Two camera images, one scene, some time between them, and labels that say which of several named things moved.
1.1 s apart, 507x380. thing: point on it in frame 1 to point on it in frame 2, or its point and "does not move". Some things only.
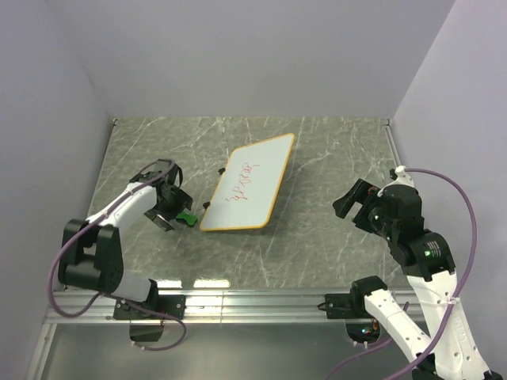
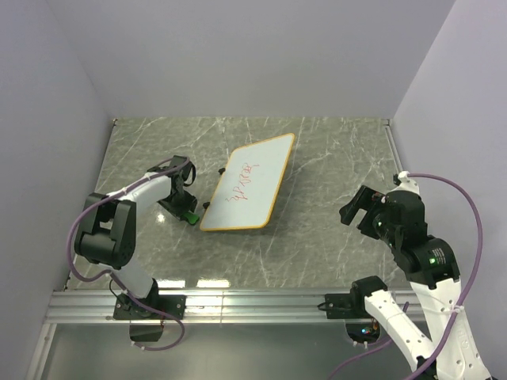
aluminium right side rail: [386, 124] does not move
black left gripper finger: [158, 221] to [173, 209]
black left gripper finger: [165, 224] to [188, 203]
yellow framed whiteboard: [248, 189] does not move
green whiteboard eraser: [189, 220] does not move
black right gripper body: [369, 217] does not move
